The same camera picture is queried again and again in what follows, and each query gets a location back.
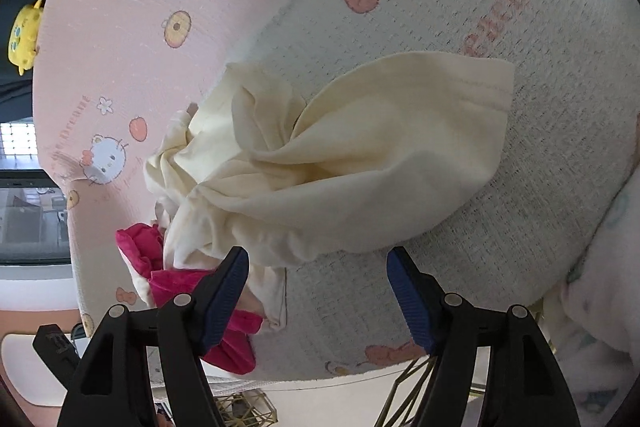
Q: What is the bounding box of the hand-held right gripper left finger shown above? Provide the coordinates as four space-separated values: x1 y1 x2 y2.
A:
57 246 250 427

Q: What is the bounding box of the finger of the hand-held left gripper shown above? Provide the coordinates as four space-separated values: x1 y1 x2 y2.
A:
32 323 82 387

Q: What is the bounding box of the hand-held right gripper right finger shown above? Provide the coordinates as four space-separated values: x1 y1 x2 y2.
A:
386 246 581 427

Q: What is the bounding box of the magenta t-shirt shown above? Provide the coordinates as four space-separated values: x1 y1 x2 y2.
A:
116 223 263 375

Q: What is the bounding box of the cream t-shirt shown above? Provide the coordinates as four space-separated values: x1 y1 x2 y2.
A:
143 51 516 333

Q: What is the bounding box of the white rounded panel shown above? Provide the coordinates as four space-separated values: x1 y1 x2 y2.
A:
0 332 76 408

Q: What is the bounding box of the black framed glass door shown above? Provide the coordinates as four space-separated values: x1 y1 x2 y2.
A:
0 167 76 267

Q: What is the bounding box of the person's printed pajamas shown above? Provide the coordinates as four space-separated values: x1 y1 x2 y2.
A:
542 177 640 427

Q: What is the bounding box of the window with grille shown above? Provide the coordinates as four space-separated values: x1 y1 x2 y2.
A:
0 122 40 158

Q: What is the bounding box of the dark blue sofa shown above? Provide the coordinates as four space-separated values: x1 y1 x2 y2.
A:
0 0 51 122

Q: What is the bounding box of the pink and white printed blanket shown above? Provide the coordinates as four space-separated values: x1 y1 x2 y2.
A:
32 0 640 388

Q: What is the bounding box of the yellow plush toy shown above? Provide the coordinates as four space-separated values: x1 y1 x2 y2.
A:
7 0 46 76

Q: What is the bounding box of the gold wire frame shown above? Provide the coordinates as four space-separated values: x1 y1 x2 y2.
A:
215 354 451 427

